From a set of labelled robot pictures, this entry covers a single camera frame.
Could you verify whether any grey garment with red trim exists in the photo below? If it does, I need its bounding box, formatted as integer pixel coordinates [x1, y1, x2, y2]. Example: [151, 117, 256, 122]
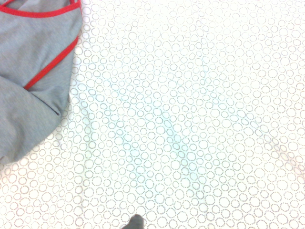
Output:
[0, 0, 83, 165]

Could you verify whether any white bed mattress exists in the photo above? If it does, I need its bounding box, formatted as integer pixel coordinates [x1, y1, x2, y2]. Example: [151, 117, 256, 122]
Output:
[0, 0, 305, 229]

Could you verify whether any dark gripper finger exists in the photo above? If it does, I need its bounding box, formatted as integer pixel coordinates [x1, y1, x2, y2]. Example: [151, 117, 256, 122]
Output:
[122, 214, 145, 229]

